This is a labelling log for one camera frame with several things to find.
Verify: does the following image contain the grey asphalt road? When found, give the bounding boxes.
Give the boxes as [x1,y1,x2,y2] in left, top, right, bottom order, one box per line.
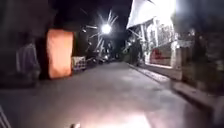
[0,61,214,128]

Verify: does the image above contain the street lamp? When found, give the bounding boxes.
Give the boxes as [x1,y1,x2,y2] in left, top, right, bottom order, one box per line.
[98,9,118,61]

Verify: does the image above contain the white crate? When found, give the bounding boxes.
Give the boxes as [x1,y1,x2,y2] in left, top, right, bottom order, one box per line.
[71,55,87,72]

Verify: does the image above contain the dark building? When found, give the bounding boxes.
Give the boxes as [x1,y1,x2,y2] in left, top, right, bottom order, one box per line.
[0,0,54,84]

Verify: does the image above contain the orange truck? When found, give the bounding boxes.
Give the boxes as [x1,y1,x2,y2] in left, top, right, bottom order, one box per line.
[36,28,75,80]

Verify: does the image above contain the raised concrete pavement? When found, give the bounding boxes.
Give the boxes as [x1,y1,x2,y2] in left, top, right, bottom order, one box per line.
[127,62,224,114]

